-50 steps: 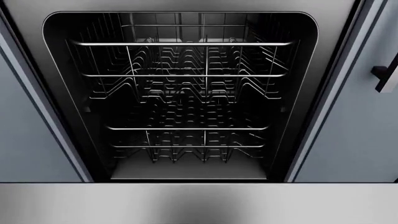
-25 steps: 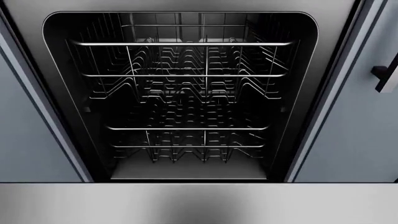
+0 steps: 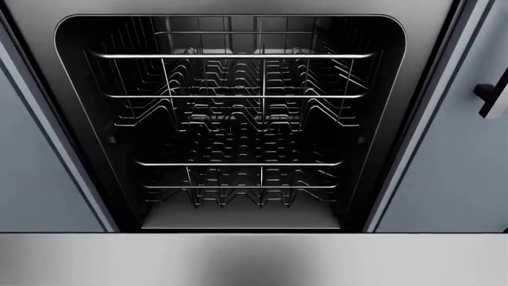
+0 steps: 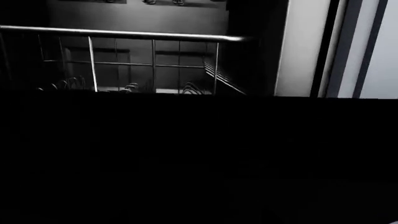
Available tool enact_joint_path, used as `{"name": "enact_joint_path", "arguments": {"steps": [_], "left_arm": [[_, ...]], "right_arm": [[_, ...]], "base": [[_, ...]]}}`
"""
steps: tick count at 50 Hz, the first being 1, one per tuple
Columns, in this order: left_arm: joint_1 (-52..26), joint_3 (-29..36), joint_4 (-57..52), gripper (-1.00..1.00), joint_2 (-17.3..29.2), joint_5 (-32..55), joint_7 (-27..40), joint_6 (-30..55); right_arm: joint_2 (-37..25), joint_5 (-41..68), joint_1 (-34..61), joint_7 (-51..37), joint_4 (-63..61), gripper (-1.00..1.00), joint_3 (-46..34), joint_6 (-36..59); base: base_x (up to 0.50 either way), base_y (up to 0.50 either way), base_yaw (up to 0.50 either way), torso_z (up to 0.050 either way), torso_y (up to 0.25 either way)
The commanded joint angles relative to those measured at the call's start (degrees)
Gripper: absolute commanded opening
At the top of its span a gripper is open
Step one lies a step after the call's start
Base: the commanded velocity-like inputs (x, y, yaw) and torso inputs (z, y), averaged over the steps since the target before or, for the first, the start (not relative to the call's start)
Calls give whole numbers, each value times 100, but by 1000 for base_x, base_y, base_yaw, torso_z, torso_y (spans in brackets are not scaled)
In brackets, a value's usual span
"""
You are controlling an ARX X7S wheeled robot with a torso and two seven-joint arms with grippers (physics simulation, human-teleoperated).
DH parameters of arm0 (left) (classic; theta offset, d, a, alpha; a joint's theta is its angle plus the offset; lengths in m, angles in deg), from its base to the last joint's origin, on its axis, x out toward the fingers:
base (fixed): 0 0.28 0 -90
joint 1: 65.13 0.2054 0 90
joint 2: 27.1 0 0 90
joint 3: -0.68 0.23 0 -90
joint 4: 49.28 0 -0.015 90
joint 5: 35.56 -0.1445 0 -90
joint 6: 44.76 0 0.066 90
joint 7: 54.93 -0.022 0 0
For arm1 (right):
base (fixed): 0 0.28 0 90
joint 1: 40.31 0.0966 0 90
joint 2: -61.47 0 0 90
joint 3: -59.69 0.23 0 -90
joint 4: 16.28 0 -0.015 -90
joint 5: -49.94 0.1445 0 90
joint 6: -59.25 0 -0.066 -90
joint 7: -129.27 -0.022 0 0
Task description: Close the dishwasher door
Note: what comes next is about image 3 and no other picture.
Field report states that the black cabinet bar handle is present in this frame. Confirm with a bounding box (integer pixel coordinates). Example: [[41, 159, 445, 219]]
[[473, 48, 508, 119]]

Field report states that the large wire dish rack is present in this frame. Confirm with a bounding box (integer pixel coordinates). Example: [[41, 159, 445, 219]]
[[82, 16, 385, 141]]

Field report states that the stainless steel dishwasher door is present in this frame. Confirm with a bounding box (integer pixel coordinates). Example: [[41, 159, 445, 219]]
[[0, 231, 508, 286]]

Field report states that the grey-blue cabinet panel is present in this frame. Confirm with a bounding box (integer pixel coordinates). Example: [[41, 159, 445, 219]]
[[0, 11, 120, 234]]

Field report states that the small wire dish rack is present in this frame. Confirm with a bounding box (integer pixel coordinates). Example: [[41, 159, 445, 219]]
[[133, 130, 345, 210]]

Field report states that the stainless steel dishwasher body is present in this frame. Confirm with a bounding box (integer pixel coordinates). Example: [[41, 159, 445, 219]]
[[3, 0, 464, 234]]

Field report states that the grey-blue cabinet door with handle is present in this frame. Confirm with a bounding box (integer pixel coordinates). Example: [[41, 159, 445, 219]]
[[363, 0, 508, 234]]

